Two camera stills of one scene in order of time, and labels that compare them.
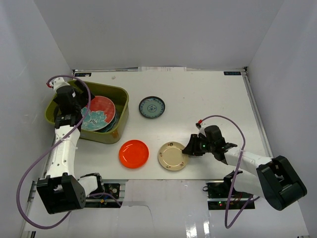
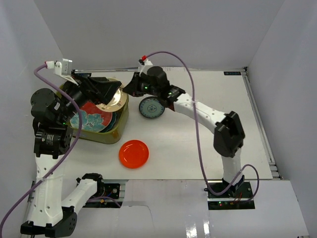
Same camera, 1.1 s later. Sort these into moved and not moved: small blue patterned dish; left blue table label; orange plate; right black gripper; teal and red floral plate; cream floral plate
Moved: cream floral plate; right black gripper
Not moved: left blue table label; orange plate; small blue patterned dish; teal and red floral plate
